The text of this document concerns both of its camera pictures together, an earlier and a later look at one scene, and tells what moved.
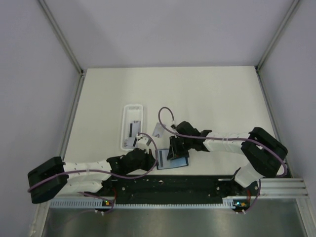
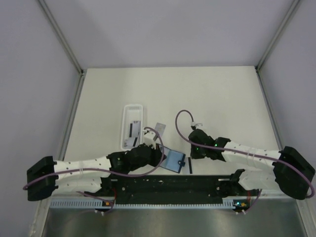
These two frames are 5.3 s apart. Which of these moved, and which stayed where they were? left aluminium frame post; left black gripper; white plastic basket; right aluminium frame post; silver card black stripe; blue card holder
Moved: silver card black stripe; blue card holder
Stayed: left black gripper; white plastic basket; left aluminium frame post; right aluminium frame post
